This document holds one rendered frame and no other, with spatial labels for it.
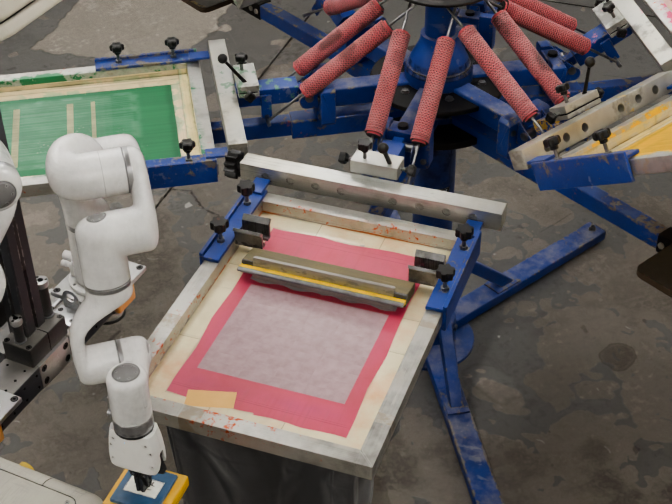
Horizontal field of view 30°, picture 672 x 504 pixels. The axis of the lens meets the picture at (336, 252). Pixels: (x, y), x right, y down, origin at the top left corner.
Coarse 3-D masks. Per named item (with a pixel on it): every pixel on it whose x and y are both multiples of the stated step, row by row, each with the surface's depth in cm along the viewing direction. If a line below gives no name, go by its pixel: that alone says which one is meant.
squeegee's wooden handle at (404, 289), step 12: (252, 252) 298; (264, 252) 298; (276, 252) 299; (252, 264) 294; (300, 264) 294; (312, 264) 294; (324, 264) 295; (360, 276) 290; (372, 276) 291; (384, 276) 291; (396, 288) 286; (408, 288) 286; (408, 300) 286
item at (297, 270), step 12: (264, 264) 293; (276, 264) 292; (288, 264) 291; (300, 276) 291; (312, 276) 290; (324, 276) 289; (336, 276) 287; (348, 276) 287; (300, 288) 292; (312, 288) 291; (360, 288) 287; (372, 288) 285; (384, 288) 284; (360, 300) 288
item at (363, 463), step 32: (352, 224) 309; (384, 224) 306; (416, 224) 306; (224, 256) 298; (192, 288) 288; (160, 352) 273; (416, 352) 270; (160, 416) 258; (192, 416) 256; (224, 416) 256; (384, 416) 255; (256, 448) 253; (288, 448) 250; (320, 448) 248; (352, 448) 248; (384, 448) 251
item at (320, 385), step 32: (352, 256) 302; (384, 256) 302; (416, 288) 292; (320, 320) 284; (352, 320) 284; (384, 320) 283; (288, 352) 276; (320, 352) 275; (352, 352) 275; (384, 352) 275; (288, 384) 268; (320, 384) 268; (352, 384) 267; (288, 416) 260; (320, 416) 260; (352, 416) 260
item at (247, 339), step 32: (320, 256) 302; (256, 288) 293; (288, 288) 293; (224, 320) 284; (256, 320) 284; (288, 320) 284; (192, 352) 276; (224, 352) 276; (256, 352) 276; (192, 384) 268; (224, 384) 268; (256, 384) 268
